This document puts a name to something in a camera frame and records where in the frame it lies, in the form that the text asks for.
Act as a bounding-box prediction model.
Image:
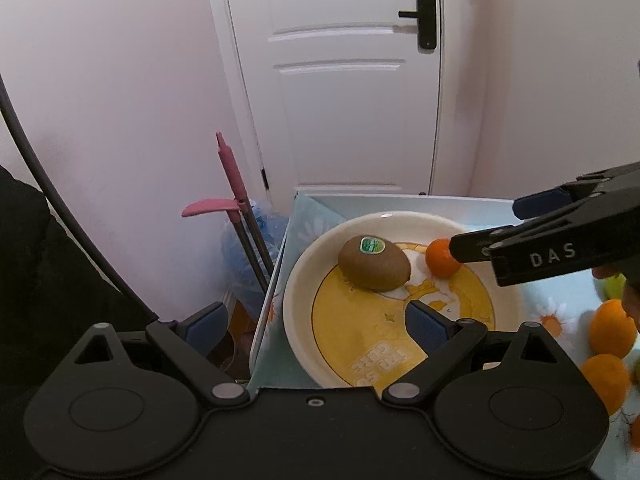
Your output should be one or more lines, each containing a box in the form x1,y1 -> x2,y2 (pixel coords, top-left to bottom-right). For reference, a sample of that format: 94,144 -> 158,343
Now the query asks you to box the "black clothes rack pole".
0,81 -> 158,322

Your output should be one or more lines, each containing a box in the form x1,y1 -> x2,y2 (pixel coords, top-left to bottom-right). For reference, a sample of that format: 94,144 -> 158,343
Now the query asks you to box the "white yellow cartoon plate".
282,211 -> 525,391

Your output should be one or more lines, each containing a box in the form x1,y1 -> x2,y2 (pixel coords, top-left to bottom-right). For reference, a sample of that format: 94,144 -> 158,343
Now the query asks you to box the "white panel door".
209,0 -> 466,211

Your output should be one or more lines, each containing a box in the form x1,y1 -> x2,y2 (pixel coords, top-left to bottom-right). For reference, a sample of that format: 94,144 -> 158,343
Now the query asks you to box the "green apple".
604,273 -> 626,300

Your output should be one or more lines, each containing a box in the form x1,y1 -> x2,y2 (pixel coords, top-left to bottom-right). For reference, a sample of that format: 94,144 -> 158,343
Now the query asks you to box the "right hand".
591,266 -> 640,332

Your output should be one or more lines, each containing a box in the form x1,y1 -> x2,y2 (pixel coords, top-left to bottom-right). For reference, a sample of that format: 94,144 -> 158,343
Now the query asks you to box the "pink dustpan handle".
181,198 -> 241,221

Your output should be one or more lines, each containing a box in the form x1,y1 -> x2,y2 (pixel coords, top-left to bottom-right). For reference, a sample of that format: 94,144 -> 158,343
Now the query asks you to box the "brown kiwi with sticker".
337,235 -> 411,292

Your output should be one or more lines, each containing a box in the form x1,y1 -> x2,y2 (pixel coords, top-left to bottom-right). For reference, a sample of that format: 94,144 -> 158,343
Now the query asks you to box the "small orange mandarin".
425,238 -> 462,280

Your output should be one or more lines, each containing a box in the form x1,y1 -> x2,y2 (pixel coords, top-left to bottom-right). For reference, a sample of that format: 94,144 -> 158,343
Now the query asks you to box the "black door lock handle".
398,0 -> 437,51

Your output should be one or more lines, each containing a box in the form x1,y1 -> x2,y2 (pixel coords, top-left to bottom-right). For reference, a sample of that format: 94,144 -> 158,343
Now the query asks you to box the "large orange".
582,353 -> 631,416
588,299 -> 638,359

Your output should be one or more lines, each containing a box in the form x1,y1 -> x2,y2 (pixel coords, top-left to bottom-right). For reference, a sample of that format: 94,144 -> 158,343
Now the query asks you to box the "black garment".
1,170 -> 155,479

